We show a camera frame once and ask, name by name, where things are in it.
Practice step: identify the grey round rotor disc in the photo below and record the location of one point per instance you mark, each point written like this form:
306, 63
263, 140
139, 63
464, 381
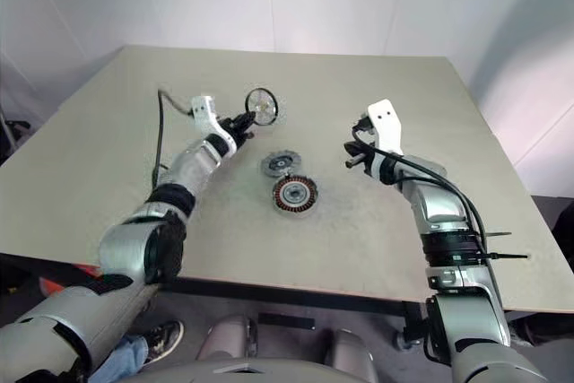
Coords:
280, 164

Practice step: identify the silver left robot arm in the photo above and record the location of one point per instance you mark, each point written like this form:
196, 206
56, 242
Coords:
134, 239

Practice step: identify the black metal table frame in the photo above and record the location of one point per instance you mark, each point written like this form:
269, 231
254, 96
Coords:
291, 295

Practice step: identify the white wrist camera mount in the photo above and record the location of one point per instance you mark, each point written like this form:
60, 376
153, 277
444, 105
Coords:
386, 125
204, 109

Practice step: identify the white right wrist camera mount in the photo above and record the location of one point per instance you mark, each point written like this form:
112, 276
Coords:
386, 125

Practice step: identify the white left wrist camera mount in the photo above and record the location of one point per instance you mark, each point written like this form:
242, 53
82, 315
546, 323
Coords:
204, 109

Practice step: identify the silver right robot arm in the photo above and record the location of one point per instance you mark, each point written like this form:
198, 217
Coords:
439, 208

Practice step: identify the black flat bar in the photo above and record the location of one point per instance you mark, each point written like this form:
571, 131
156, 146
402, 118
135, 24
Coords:
287, 321

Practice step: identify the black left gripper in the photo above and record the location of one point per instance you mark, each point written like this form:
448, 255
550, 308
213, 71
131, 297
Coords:
235, 132

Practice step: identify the black spoked motor cover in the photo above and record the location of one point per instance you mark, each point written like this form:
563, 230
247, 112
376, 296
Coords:
262, 105

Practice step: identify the grey robot torso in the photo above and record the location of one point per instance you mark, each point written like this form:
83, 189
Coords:
251, 371

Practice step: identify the blue jeans leg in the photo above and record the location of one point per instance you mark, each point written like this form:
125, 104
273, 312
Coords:
119, 360

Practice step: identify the black patterned sneaker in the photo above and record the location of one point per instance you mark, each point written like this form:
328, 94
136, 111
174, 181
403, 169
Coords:
163, 340

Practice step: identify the motor stator with copper windings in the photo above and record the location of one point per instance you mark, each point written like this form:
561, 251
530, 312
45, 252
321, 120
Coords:
293, 195

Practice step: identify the grey rounded shape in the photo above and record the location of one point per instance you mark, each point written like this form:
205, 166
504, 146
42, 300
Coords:
226, 338
352, 356

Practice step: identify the orange red object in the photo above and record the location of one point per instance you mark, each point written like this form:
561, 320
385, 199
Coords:
67, 286

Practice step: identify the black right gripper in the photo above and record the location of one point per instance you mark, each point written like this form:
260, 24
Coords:
361, 154

